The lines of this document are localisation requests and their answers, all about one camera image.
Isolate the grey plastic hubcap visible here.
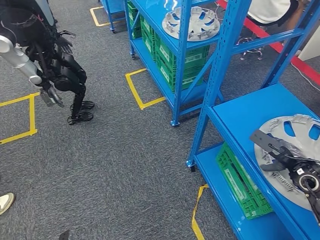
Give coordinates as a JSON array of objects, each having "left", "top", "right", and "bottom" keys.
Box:
[
  {"left": 254, "top": 114, "right": 320, "bottom": 212},
  {"left": 162, "top": 5, "right": 221, "bottom": 43}
]

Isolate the white desk panel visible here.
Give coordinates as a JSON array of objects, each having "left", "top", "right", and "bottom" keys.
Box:
[{"left": 297, "top": 27, "right": 320, "bottom": 63}]

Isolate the person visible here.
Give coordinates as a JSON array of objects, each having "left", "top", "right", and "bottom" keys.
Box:
[
  {"left": 0, "top": 192, "right": 16, "bottom": 217},
  {"left": 247, "top": 0, "right": 309, "bottom": 33}
]

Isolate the standing robot grey hand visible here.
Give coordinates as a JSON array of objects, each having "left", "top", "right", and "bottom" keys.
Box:
[{"left": 38, "top": 82, "right": 65, "bottom": 109}]

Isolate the red floor tape line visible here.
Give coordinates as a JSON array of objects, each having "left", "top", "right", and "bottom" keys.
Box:
[{"left": 217, "top": 0, "right": 320, "bottom": 88}]

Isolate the green plastic crate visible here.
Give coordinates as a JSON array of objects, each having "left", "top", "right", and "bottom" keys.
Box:
[
  {"left": 139, "top": 14, "right": 157, "bottom": 63},
  {"left": 154, "top": 32, "right": 211, "bottom": 72},
  {"left": 155, "top": 57, "right": 205, "bottom": 94},
  {"left": 127, "top": 0, "right": 143, "bottom": 41},
  {"left": 216, "top": 142, "right": 274, "bottom": 221}
]

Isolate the yellow floor tape marking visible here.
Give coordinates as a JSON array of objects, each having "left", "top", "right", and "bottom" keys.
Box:
[
  {"left": 191, "top": 184, "right": 210, "bottom": 240},
  {"left": 89, "top": 5, "right": 111, "bottom": 28},
  {"left": 125, "top": 68, "right": 166, "bottom": 111},
  {"left": 0, "top": 92, "right": 41, "bottom": 146}
]

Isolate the black humanoid robot body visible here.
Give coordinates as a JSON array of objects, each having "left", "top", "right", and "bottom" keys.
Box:
[{"left": 0, "top": 0, "right": 96, "bottom": 126}]

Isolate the white floor cable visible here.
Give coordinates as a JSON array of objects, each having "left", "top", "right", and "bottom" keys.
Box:
[{"left": 290, "top": 62, "right": 320, "bottom": 95}]

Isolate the blue metal shelf rack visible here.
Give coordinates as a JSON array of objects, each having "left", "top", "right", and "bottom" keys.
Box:
[
  {"left": 124, "top": 0, "right": 225, "bottom": 127},
  {"left": 98, "top": 0, "right": 126, "bottom": 34},
  {"left": 186, "top": 0, "right": 320, "bottom": 240}
]

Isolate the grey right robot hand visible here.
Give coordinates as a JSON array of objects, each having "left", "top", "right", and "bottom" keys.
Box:
[{"left": 260, "top": 139, "right": 316, "bottom": 174}]

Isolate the chrome chair base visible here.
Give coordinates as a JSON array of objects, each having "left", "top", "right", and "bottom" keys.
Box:
[{"left": 236, "top": 35, "right": 263, "bottom": 63}]

